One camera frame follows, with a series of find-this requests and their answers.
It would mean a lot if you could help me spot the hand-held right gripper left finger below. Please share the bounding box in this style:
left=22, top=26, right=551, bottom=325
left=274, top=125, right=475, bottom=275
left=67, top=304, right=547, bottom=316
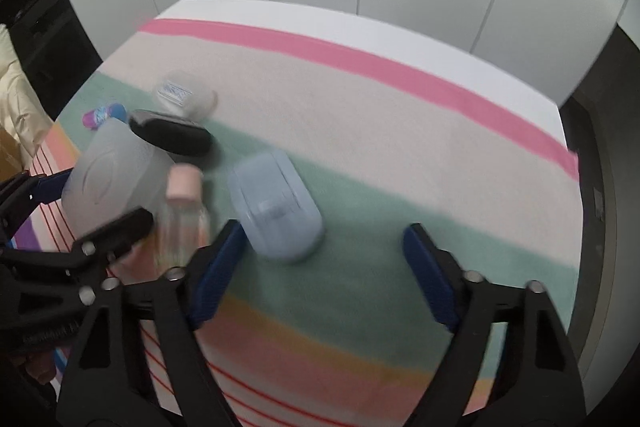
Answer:
left=56, top=219, right=247, bottom=427

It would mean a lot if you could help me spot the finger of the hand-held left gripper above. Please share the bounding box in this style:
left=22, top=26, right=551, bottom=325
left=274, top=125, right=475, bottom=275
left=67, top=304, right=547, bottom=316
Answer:
left=0, top=169, right=76, bottom=239
left=0, top=208, right=155, bottom=277

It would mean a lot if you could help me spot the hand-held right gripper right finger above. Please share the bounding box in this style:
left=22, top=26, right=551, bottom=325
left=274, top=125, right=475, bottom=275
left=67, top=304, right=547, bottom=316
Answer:
left=400, top=223, right=587, bottom=427

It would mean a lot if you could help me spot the translucent plastic box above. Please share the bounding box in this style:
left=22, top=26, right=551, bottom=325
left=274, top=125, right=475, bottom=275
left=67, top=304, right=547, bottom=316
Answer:
left=62, top=117, right=176, bottom=248

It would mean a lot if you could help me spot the light blue case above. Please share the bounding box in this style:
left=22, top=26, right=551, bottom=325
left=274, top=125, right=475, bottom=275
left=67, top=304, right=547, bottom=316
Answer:
left=227, top=151, right=325, bottom=264

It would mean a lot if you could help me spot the black powder puff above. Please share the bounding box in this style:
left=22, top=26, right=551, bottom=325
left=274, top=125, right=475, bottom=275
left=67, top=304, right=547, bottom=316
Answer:
left=128, top=109, right=213, bottom=158

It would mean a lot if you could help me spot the small clear plastic container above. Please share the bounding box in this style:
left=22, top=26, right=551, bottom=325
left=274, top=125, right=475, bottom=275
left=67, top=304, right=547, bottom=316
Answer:
left=152, top=71, right=218, bottom=122

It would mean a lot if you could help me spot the person's left hand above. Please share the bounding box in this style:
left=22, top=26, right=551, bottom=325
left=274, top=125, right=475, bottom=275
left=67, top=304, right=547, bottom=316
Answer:
left=17, top=349, right=61, bottom=380

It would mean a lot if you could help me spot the clear bottle with pink cap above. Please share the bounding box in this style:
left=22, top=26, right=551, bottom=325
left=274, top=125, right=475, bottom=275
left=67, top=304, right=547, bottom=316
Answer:
left=150, top=163, right=211, bottom=275

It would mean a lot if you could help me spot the cream padded chair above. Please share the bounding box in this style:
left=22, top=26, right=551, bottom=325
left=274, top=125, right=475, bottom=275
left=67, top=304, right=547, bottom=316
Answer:
left=0, top=24, right=53, bottom=158

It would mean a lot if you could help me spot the small pink blue tube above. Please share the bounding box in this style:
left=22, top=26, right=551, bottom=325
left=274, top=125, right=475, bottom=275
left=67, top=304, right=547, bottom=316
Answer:
left=82, top=103, right=128, bottom=132

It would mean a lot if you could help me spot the striped colourful cloth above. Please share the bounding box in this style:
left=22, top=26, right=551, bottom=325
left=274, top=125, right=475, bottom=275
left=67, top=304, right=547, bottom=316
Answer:
left=25, top=18, right=581, bottom=427

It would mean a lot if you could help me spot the black glass cabinet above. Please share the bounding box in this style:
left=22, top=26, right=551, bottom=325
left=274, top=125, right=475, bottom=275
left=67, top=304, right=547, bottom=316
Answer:
left=0, top=0, right=103, bottom=118

